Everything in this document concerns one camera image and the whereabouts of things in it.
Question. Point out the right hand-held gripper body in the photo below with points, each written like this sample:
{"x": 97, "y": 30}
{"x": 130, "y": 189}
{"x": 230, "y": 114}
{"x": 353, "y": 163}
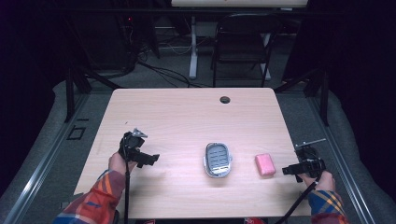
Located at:
{"x": 308, "y": 160}

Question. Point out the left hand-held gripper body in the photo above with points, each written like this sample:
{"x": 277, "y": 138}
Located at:
{"x": 132, "y": 143}

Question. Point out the pink soap bar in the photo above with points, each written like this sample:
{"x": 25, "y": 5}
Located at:
{"x": 265, "y": 164}

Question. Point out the grey soap dish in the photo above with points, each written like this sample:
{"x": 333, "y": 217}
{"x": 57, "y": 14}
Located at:
{"x": 218, "y": 160}

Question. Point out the person's left hand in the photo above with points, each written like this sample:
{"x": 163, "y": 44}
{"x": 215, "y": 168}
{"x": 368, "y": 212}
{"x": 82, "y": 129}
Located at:
{"x": 120, "y": 164}

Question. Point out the person's right hand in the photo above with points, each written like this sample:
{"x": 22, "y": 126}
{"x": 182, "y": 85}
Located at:
{"x": 323, "y": 183}

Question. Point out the right arm plaid sleeve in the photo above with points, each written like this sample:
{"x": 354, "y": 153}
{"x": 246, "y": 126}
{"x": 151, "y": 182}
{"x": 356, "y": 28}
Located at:
{"x": 339, "y": 161}

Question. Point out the red packet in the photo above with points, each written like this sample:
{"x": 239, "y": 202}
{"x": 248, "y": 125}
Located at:
{"x": 253, "y": 221}

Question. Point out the white desk leg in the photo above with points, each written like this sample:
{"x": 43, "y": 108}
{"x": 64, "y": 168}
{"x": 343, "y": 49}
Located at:
{"x": 193, "y": 46}

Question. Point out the black folding chair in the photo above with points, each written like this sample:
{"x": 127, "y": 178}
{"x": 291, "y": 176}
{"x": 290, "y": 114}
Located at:
{"x": 241, "y": 46}

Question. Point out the black metal frame stand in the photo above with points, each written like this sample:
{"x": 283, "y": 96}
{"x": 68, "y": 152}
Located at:
{"x": 314, "y": 90}
{"x": 74, "y": 90}

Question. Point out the grey metal floor rail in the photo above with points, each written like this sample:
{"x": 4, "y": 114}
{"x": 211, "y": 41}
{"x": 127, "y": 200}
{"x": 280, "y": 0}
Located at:
{"x": 40, "y": 165}

